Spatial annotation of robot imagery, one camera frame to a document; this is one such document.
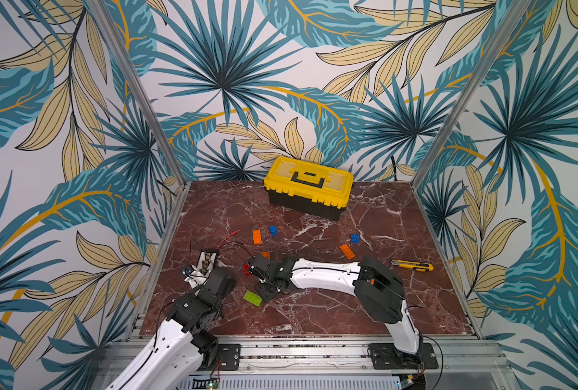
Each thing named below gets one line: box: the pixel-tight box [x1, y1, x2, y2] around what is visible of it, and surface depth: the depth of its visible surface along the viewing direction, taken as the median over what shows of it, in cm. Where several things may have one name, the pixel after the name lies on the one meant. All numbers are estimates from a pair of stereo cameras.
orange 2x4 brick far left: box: [251, 229, 264, 246], surface depth 102 cm
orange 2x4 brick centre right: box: [339, 242, 356, 260], surface depth 99 cm
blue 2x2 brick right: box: [350, 233, 362, 244], surface depth 102 cm
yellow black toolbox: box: [263, 156, 354, 222], surface depth 100 cm
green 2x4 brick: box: [242, 290, 263, 308], surface depth 85 cm
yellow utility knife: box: [390, 259, 435, 273], surface depth 95 cm
